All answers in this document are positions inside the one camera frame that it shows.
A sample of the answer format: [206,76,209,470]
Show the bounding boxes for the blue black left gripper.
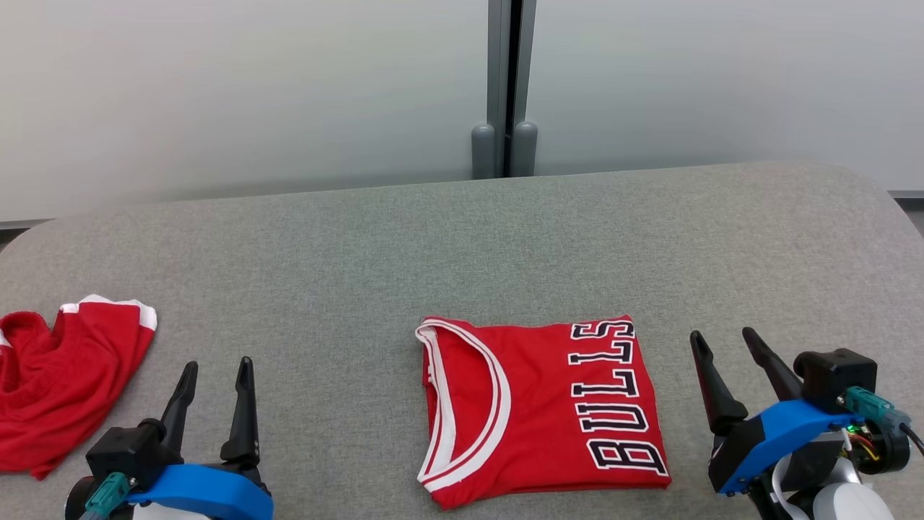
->
[128,357,275,520]

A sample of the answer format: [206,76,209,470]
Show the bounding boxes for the red white Bulls jersey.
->
[415,314,672,510]

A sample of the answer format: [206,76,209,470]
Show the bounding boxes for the teal camera cable plug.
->
[841,386,924,456]
[79,473,138,520]

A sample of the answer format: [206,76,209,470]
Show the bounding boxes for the grey metal door post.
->
[487,0,537,178]

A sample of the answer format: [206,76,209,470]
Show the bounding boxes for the red shorts with white band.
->
[0,294,158,480]

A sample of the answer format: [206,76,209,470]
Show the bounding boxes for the teal right camera cable plug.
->
[841,386,924,456]

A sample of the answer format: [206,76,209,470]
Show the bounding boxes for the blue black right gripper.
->
[689,327,860,499]

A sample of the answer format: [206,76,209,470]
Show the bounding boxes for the teal left camera cable plug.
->
[79,473,138,520]

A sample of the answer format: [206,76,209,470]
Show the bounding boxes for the grey cylinder door stop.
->
[511,121,539,178]
[471,123,497,180]

